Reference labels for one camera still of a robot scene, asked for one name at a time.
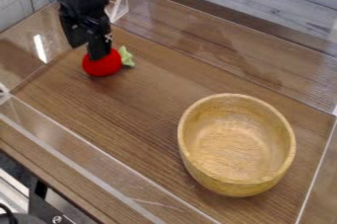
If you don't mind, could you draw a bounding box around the clear acrylic tray wall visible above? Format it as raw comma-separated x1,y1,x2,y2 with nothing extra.
0,0,337,224

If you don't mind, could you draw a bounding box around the black cable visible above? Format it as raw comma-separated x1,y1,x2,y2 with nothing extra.
0,202,21,224

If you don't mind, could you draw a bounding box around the clear acrylic corner bracket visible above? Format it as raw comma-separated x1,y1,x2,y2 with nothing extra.
105,0,129,24

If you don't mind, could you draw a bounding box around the red plush strawberry toy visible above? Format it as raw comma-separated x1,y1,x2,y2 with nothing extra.
81,46,135,77

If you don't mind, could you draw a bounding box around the black table leg clamp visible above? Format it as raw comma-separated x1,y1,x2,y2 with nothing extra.
28,180,94,224

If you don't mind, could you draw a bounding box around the oval wooden bowl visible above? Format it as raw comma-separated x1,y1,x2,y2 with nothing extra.
175,93,295,197

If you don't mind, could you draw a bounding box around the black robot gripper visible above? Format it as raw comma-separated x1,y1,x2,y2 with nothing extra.
57,0,111,60

